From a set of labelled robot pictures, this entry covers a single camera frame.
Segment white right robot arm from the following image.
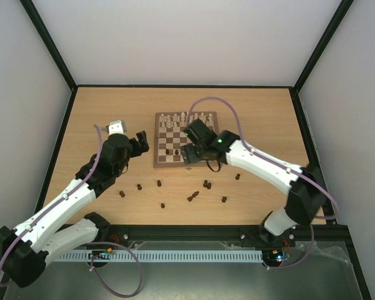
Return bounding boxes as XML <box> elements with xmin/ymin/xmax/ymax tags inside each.
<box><xmin>181</xmin><ymin>119</ymin><xmax>326</xmax><ymax>245</ymax></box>

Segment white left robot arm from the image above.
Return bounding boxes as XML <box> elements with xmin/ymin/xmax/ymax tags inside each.
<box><xmin>0</xmin><ymin>120</ymin><xmax>149</xmax><ymax>288</ymax></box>

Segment wooden chess board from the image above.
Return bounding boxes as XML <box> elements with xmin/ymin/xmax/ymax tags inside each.
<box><xmin>153</xmin><ymin>111</ymin><xmax>219</xmax><ymax>169</ymax></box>

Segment dark fallen king piece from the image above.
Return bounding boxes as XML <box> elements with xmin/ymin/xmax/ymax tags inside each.
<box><xmin>187</xmin><ymin>191</ymin><xmax>199</xmax><ymax>202</ymax></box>

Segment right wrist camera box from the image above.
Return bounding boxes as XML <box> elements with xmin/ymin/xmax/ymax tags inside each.
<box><xmin>183</xmin><ymin>119</ymin><xmax>217</xmax><ymax>147</ymax></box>

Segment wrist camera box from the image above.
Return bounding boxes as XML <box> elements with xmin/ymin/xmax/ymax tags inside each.
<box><xmin>183</xmin><ymin>119</ymin><xmax>217</xmax><ymax>147</ymax></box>
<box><xmin>107</xmin><ymin>120</ymin><xmax>127</xmax><ymax>135</ymax></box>

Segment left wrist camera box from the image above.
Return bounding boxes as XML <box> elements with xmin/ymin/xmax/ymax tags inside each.
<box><xmin>107</xmin><ymin>120</ymin><xmax>127</xmax><ymax>135</ymax></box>

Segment grey slotted cable duct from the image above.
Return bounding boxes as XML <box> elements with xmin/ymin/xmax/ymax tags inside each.
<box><xmin>54</xmin><ymin>249</ymin><xmax>263</xmax><ymax>264</ymax></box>

